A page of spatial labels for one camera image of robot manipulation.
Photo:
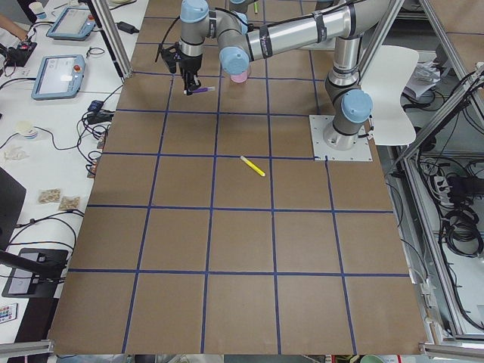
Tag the lower teach pendant tablet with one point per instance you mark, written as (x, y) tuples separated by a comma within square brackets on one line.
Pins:
[(59, 77)]

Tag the teach pendant tablet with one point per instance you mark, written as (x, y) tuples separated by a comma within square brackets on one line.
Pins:
[(59, 77), (74, 23)]

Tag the purple pen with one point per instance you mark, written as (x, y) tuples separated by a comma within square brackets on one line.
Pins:
[(204, 89)]

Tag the upper teach pendant tablet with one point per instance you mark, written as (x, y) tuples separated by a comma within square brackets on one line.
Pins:
[(74, 23)]

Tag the yellow pen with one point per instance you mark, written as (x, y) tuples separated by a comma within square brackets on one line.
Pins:
[(253, 166)]

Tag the white chair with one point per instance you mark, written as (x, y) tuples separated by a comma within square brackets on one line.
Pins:
[(385, 81)]

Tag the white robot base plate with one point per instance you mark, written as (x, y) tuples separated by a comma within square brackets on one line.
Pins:
[(329, 145)]

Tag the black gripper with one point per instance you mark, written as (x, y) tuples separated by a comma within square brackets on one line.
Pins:
[(190, 63)]

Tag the remote control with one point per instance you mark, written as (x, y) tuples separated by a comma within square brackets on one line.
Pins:
[(8, 313)]

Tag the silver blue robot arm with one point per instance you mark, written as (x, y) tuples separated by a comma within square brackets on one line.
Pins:
[(241, 43)]

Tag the pink mesh cup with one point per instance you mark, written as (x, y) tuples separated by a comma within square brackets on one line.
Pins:
[(242, 77)]

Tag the black device on stand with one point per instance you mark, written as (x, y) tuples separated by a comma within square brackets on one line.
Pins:
[(35, 273)]

